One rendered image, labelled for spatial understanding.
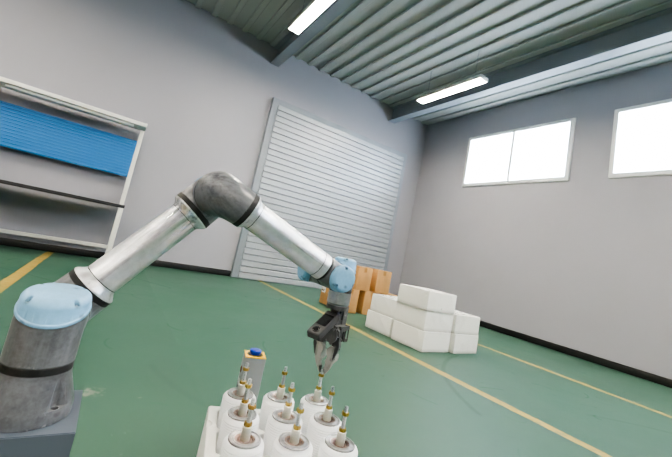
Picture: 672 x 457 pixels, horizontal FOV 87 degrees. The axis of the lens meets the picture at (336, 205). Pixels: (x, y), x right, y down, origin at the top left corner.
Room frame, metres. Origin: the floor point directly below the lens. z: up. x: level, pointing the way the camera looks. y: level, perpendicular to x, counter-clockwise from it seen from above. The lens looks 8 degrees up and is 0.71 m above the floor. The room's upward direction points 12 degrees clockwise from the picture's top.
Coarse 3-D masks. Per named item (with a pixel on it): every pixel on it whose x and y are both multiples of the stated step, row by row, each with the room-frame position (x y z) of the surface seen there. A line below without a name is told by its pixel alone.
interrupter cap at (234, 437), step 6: (234, 432) 0.89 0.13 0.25; (240, 432) 0.90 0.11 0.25; (252, 432) 0.91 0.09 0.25; (228, 438) 0.86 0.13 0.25; (234, 438) 0.87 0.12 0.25; (252, 438) 0.89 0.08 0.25; (258, 438) 0.89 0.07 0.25; (234, 444) 0.85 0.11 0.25; (240, 444) 0.85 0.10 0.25; (246, 444) 0.86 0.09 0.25; (252, 444) 0.86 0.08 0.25; (258, 444) 0.86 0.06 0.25
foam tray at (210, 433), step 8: (208, 408) 1.14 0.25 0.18; (216, 408) 1.15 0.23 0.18; (208, 416) 1.09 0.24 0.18; (216, 416) 1.10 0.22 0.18; (208, 424) 1.06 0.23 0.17; (216, 424) 1.06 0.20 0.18; (208, 432) 1.01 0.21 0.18; (216, 432) 1.02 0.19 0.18; (264, 432) 1.07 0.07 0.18; (200, 440) 1.15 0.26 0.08; (208, 440) 0.98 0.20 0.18; (216, 440) 1.03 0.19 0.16; (200, 448) 1.07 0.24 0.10; (208, 448) 0.95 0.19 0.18; (200, 456) 1.01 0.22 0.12; (208, 456) 0.91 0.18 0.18; (216, 456) 0.92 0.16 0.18; (264, 456) 0.96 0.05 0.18
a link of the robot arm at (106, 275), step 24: (192, 192) 0.91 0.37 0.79; (168, 216) 0.90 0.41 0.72; (192, 216) 0.91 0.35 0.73; (216, 216) 0.94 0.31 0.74; (144, 240) 0.87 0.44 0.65; (168, 240) 0.90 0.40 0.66; (96, 264) 0.85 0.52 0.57; (120, 264) 0.85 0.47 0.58; (144, 264) 0.89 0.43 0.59; (96, 288) 0.83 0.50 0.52; (96, 312) 0.86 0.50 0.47
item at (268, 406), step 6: (264, 396) 1.13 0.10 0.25; (264, 402) 1.11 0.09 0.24; (270, 402) 1.10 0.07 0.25; (276, 402) 1.10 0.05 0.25; (264, 408) 1.11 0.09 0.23; (270, 408) 1.09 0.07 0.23; (276, 408) 1.09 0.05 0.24; (282, 408) 1.09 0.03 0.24; (264, 414) 1.10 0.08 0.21; (264, 420) 1.10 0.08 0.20; (264, 426) 1.10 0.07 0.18
